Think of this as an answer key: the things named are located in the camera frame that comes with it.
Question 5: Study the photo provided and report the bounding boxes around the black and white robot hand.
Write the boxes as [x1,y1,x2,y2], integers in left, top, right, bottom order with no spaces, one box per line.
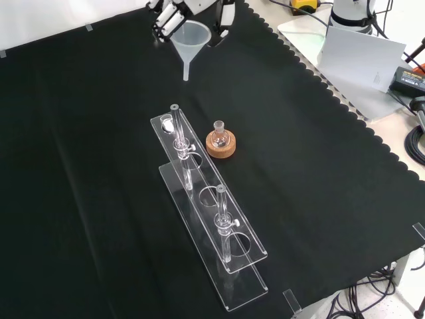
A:
[145,0,237,47]

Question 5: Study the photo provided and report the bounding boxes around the translucent plastic funnel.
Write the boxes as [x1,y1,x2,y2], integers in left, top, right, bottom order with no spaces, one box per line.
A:
[169,19,212,82]

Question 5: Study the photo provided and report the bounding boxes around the clear acrylic funnel stand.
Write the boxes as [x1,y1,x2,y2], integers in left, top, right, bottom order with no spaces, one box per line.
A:
[149,103,269,313]

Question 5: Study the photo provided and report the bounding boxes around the small round-bottom glass flask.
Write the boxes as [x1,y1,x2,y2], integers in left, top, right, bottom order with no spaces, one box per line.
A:
[211,120,231,150]

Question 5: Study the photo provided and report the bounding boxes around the yellow stop button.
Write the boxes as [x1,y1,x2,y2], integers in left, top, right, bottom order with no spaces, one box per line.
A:
[289,0,320,17]

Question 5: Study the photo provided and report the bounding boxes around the black bench cloth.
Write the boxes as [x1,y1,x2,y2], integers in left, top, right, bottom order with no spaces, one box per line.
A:
[0,0,425,319]

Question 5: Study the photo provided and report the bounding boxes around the pale board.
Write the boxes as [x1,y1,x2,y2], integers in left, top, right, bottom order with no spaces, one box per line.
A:
[319,25,408,94]

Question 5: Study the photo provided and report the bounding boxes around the black power adapter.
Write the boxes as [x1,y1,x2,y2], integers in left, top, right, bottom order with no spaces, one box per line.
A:
[388,66,425,98]

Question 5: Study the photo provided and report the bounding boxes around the grey metal base plate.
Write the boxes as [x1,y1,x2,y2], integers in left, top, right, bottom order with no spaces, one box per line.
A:
[277,9,414,121]

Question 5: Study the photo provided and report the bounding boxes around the cork ring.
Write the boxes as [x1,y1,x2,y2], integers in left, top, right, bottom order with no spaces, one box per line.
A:
[205,131,238,160]

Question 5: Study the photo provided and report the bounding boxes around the coiled black cable bundle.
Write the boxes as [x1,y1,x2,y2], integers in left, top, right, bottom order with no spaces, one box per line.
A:
[404,124,425,163]

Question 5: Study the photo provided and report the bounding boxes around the loose black floor cables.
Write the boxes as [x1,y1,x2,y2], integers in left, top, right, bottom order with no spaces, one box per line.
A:
[327,262,399,319]

